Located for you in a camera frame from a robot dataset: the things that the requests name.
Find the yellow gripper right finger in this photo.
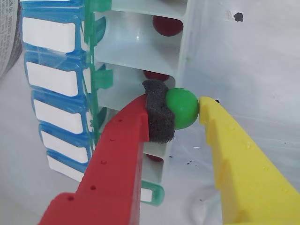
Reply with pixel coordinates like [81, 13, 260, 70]
[198, 96, 300, 225]

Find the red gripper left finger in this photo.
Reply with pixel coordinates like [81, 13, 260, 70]
[38, 79, 176, 225]

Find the green candy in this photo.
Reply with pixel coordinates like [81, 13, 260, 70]
[165, 87, 200, 130]

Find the plain red candy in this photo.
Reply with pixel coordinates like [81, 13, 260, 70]
[143, 70, 171, 82]
[152, 15, 184, 37]

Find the weekly pill organizer box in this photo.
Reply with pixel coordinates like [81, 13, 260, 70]
[20, 0, 195, 207]

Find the white table cover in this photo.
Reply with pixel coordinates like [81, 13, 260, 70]
[0, 0, 300, 225]

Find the rolled newspaper with rubber band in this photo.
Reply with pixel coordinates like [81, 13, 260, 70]
[0, 0, 24, 78]

